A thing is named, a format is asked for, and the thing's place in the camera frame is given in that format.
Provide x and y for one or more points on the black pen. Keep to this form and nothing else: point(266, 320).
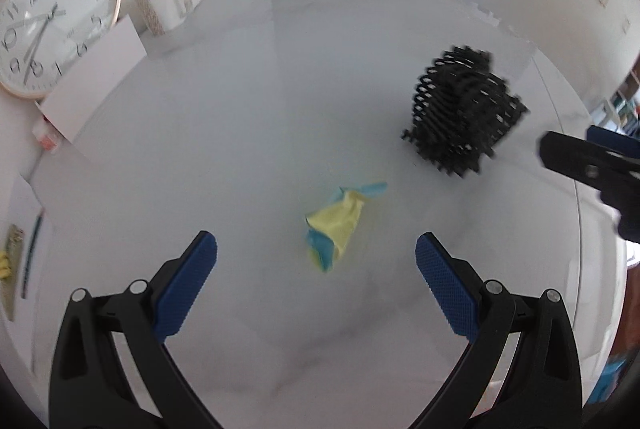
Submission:
point(31, 253)

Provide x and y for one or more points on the white mug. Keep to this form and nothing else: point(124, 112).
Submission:
point(162, 16)

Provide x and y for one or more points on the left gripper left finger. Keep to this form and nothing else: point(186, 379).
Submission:
point(88, 387)

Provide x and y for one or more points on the yellow crumpled paper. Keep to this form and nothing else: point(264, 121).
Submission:
point(330, 228)

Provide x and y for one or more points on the small red white jar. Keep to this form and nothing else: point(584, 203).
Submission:
point(46, 135)

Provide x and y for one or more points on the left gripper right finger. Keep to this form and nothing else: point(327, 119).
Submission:
point(520, 368)

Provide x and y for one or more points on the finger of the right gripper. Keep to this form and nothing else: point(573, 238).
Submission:
point(596, 166)
point(624, 145)

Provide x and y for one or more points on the white box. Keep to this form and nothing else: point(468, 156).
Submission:
point(83, 89)

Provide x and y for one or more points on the green yellow booklet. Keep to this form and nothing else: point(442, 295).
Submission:
point(11, 256)

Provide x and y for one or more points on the white paper sheet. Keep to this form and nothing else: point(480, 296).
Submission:
point(24, 207)

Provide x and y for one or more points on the black plastic mesh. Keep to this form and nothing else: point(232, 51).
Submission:
point(461, 111)

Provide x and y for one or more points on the round white wall clock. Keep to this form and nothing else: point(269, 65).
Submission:
point(42, 39)

